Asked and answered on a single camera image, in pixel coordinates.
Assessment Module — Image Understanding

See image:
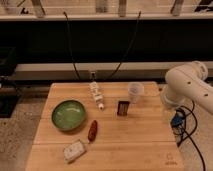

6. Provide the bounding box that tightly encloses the dark brown eraser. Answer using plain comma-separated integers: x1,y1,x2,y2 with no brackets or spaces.
117,101,129,116

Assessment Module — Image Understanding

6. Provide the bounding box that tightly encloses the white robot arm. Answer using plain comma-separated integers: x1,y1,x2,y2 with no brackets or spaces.
160,61,213,115

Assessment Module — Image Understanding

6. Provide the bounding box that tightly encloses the white tube with cap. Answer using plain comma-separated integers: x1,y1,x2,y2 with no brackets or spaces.
89,81,104,110

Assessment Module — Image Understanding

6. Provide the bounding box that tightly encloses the clear plastic cup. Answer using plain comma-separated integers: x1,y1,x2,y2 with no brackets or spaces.
128,82,144,103

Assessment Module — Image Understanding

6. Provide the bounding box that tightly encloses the green ceramic bowl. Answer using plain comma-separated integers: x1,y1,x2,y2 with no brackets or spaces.
51,100,86,131

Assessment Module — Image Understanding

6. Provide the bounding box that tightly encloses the red chili pepper toy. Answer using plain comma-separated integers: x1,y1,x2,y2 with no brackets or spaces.
88,120,98,142

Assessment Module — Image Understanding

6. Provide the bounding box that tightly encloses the white rectangular sponge block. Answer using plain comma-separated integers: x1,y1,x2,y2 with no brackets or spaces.
63,140,86,163

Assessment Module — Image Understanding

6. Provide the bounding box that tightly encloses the blue connector box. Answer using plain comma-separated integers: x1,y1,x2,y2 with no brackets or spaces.
170,111,185,127

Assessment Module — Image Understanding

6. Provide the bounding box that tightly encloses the black box on left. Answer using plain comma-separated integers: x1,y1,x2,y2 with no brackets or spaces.
0,46,20,118

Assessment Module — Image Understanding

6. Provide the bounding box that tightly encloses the right black hanging cable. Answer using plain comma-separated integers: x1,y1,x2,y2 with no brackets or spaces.
107,10,142,81

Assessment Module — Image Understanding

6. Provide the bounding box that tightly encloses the black hanging cable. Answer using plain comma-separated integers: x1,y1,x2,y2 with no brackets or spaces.
107,10,142,81
62,11,81,81

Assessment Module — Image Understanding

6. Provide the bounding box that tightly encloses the left black hanging cable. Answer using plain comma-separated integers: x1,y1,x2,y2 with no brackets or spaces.
62,11,81,81

